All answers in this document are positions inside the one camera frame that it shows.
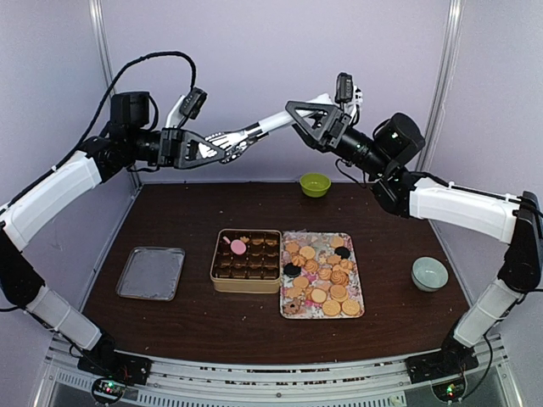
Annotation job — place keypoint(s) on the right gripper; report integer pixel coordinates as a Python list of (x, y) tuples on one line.
[(322, 120)]

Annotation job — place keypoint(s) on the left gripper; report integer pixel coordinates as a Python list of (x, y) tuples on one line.
[(178, 147)]

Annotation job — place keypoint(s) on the steel kitchen tongs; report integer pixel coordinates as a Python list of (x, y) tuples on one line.
[(271, 127)]

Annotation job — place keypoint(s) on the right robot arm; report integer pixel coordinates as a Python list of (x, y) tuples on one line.
[(513, 220)]

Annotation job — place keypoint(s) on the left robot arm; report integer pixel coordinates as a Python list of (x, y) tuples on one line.
[(128, 137)]

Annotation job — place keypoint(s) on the green plastic bowl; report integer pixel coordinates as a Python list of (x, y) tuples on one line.
[(314, 185)]

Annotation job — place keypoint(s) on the gold cookie tin box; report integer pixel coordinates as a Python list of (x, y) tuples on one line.
[(258, 271)]

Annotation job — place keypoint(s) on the silver tin lid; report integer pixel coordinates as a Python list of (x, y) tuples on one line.
[(151, 273)]

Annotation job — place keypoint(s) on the black sandwich cookie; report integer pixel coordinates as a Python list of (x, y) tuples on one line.
[(343, 252), (291, 270)]

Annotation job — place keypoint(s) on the floral cookie tray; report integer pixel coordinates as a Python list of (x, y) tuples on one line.
[(324, 275)]

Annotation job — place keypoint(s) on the round golden biscuit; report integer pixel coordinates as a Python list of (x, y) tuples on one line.
[(351, 307), (331, 308)]

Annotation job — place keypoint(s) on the pale ceramic bowl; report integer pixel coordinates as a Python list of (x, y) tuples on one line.
[(428, 274)]

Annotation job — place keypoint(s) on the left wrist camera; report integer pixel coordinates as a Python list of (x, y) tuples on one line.
[(193, 103)]

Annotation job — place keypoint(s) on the right aluminium frame post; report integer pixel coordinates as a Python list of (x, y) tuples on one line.
[(447, 65)]

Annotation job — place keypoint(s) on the aluminium frame post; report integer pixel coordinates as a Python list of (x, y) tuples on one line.
[(99, 31), (447, 65)]

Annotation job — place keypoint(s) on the left aluminium frame post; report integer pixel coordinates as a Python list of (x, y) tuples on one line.
[(99, 31)]

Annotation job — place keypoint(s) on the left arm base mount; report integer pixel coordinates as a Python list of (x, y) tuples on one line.
[(112, 382)]

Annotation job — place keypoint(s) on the front aluminium rail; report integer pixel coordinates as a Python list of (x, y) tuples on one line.
[(377, 382)]

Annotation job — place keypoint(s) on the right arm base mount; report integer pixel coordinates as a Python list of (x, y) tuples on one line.
[(445, 373)]

